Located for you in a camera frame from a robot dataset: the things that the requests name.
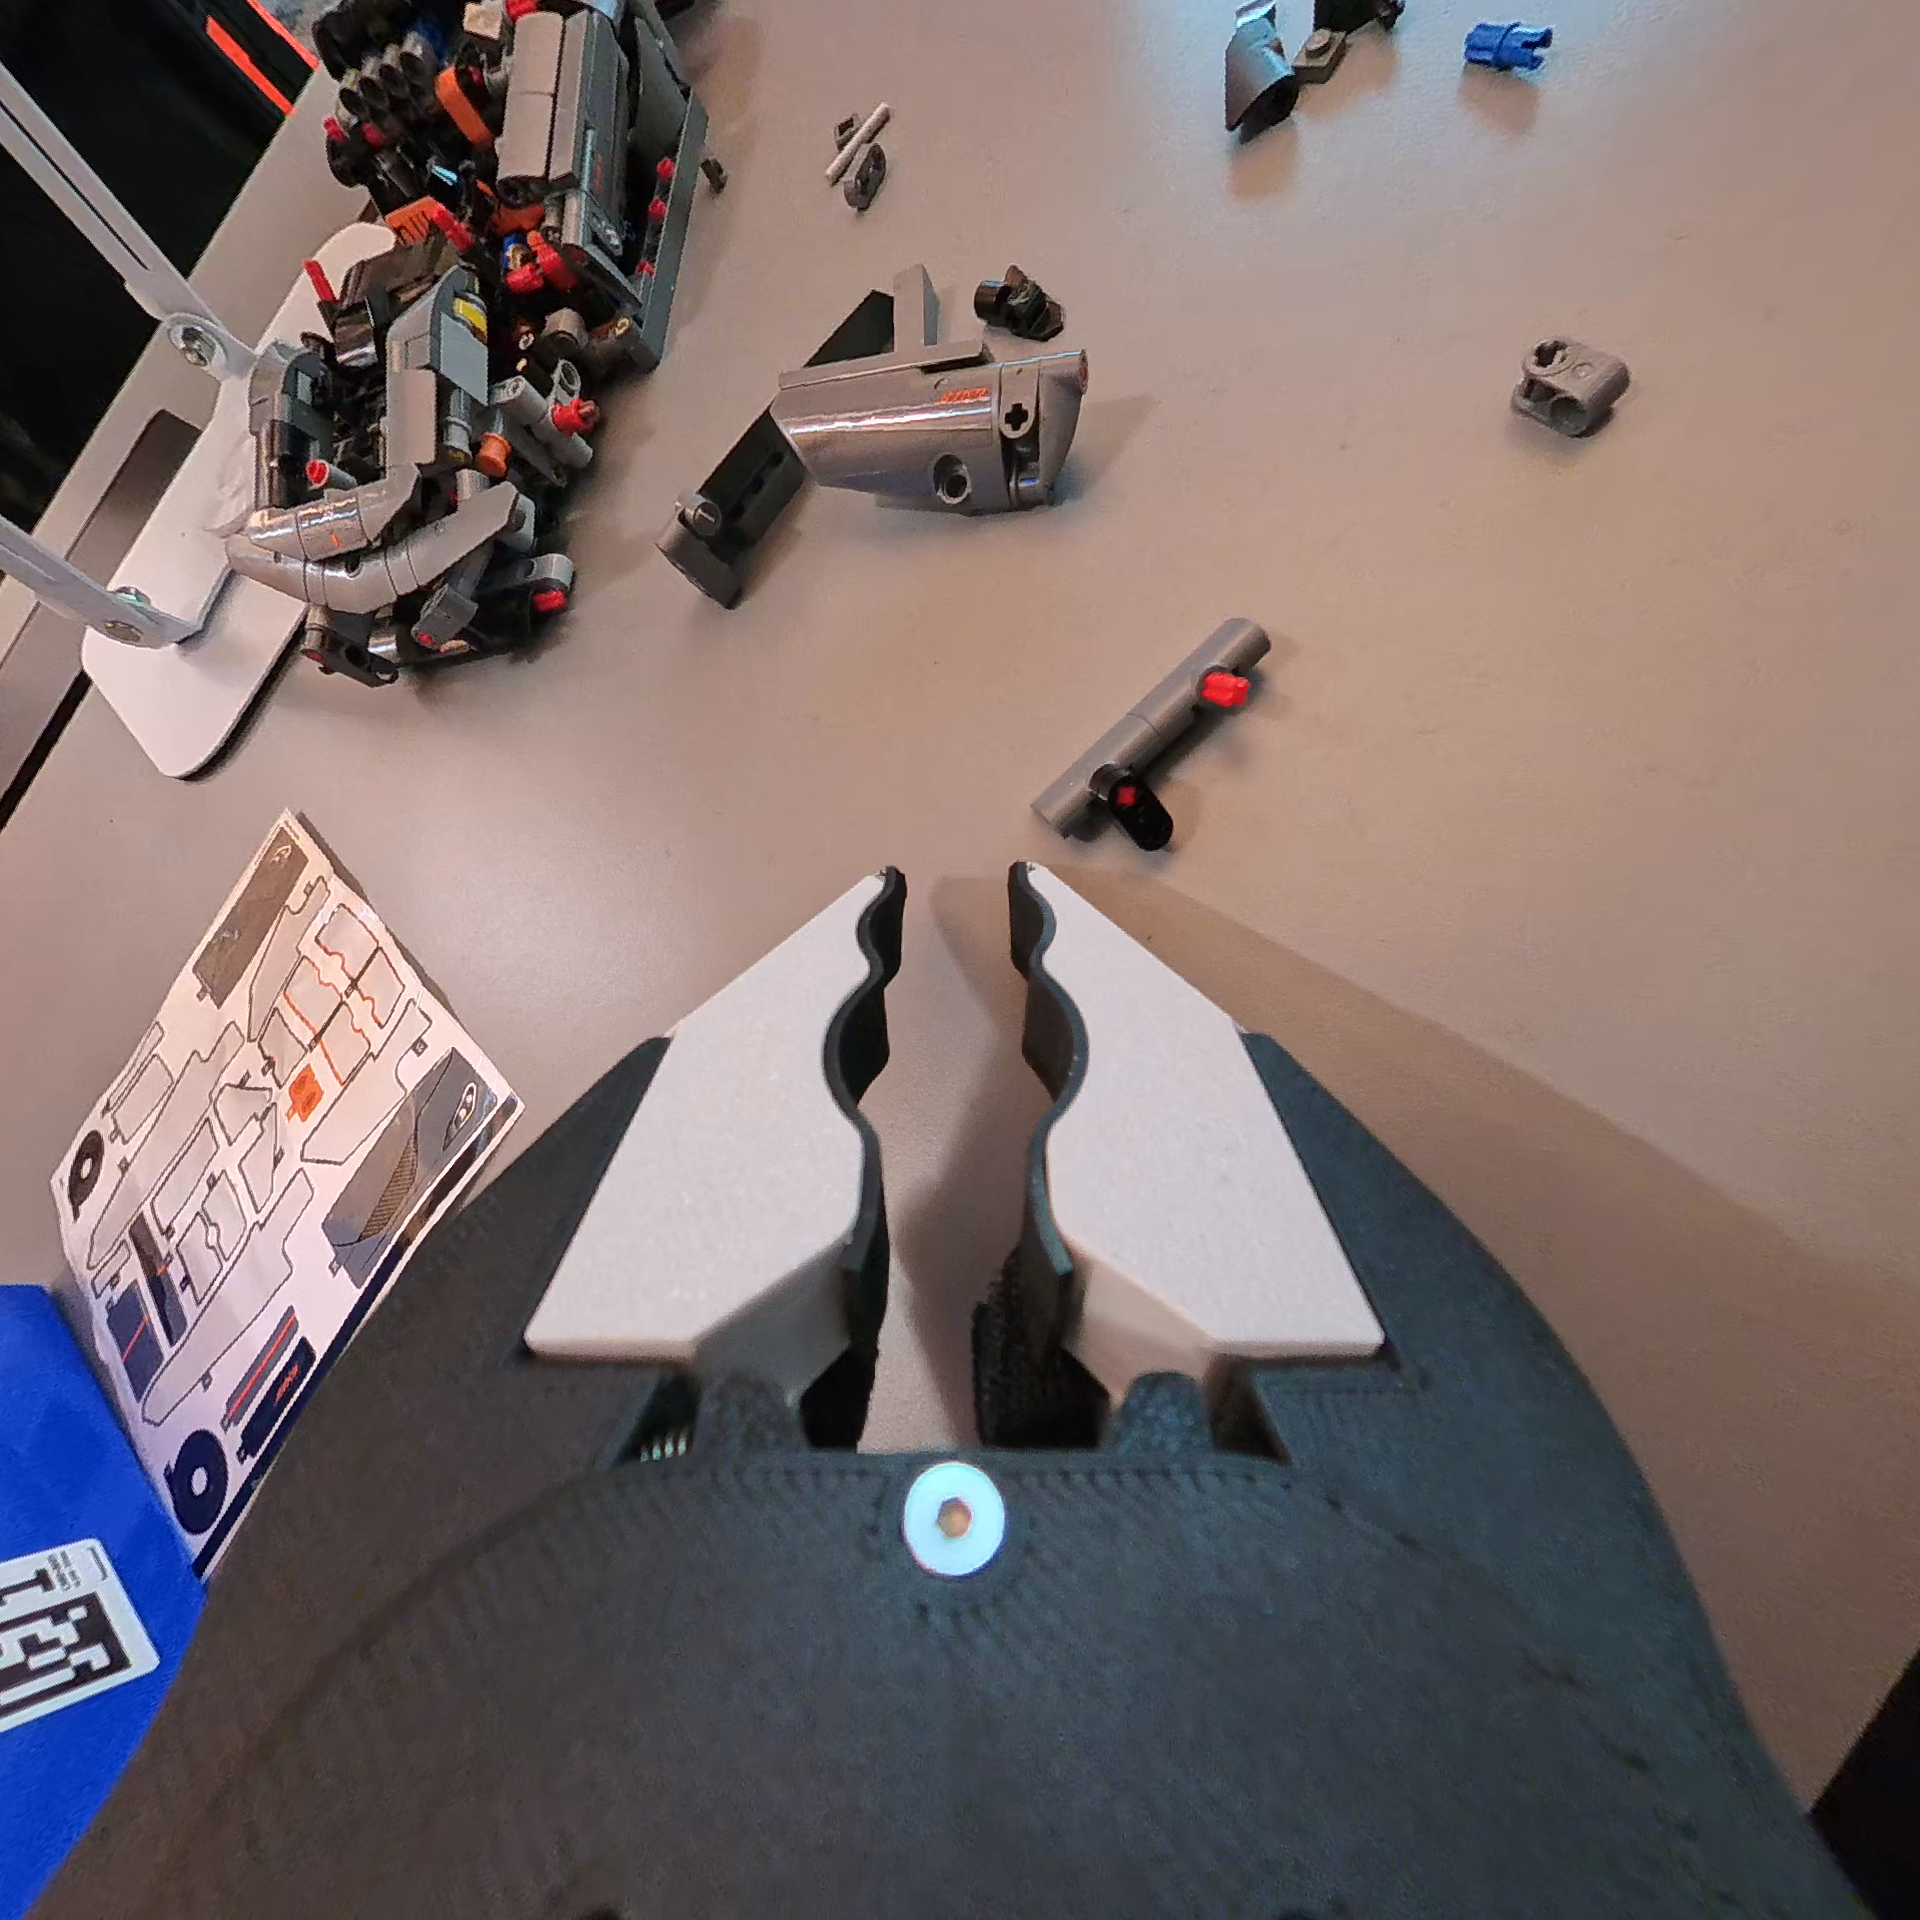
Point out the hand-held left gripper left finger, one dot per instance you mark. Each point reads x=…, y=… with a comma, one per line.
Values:
x=706, y=1200

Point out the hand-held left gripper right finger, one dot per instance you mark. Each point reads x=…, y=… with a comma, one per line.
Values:
x=1215, y=1200

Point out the small black lego connector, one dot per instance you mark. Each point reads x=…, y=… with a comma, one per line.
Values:
x=1144, y=820

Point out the blue plastic bin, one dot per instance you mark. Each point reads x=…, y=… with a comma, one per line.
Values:
x=76, y=1426

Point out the grey lego panel assembly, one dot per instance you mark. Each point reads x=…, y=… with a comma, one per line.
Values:
x=901, y=436

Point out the small grey lego connector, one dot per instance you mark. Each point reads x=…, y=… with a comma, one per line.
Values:
x=1572, y=389

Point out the lego sticker sheet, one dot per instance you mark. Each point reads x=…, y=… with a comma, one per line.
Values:
x=271, y=1141

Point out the grey lego car model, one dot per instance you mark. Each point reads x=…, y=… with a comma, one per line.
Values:
x=452, y=331

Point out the light grey lego axle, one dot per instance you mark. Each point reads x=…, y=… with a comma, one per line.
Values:
x=858, y=142

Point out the dark tapered lego panel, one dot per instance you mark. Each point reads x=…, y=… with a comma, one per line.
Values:
x=1260, y=77

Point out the tiny grey lego plate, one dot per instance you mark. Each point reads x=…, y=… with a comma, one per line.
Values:
x=1320, y=55

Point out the blue lego pin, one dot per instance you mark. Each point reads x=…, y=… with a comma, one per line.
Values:
x=1506, y=47

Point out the black lego pin connector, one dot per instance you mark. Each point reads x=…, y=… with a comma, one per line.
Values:
x=1359, y=13

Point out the white book stand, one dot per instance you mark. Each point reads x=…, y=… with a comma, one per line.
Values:
x=196, y=691

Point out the orange plastic object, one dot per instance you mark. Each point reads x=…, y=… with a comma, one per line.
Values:
x=264, y=54

